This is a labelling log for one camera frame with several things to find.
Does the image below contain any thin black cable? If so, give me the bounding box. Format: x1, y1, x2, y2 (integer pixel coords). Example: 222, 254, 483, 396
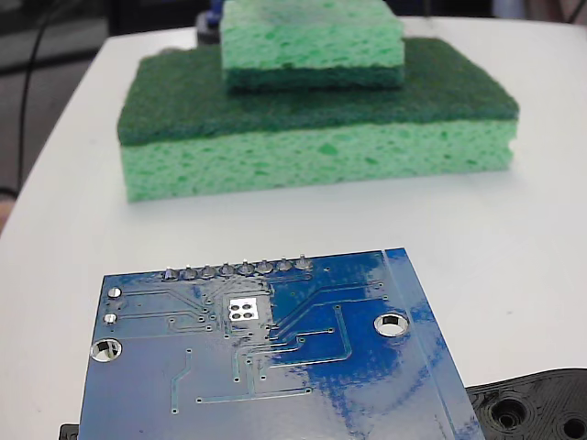
17, 0, 74, 190

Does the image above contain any large green scrub sponge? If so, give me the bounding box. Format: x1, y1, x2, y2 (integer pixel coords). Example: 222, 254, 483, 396
116, 36, 522, 204

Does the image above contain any black plastic board bracket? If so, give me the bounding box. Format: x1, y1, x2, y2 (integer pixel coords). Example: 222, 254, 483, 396
58, 366, 587, 440

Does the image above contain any grey cylinder with blue cap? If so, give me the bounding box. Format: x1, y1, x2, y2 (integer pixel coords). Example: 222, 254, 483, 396
195, 0, 227, 48

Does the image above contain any small green scrub sponge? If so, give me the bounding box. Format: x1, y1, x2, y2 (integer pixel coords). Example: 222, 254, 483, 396
218, 0, 407, 93

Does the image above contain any blue printed circuit board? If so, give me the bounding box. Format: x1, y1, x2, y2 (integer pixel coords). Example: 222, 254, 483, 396
80, 247, 487, 440

